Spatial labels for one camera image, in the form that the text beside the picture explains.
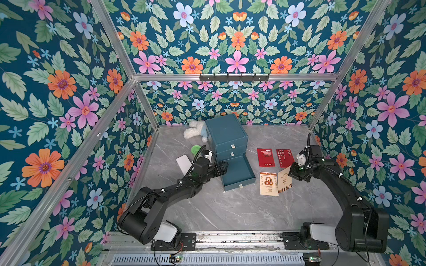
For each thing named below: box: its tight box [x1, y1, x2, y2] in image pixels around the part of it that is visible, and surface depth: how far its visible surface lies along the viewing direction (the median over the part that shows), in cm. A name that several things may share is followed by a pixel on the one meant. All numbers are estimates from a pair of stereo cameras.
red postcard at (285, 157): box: [276, 149, 295, 168], surface depth 107 cm
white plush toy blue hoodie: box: [183, 119, 209, 143], surface depth 113 cm
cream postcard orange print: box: [259, 171, 280, 197], surface depth 94 cm
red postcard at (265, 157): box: [256, 148, 276, 167], surface depth 107 cm
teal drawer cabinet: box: [205, 113, 256, 192], surface depth 91 cm
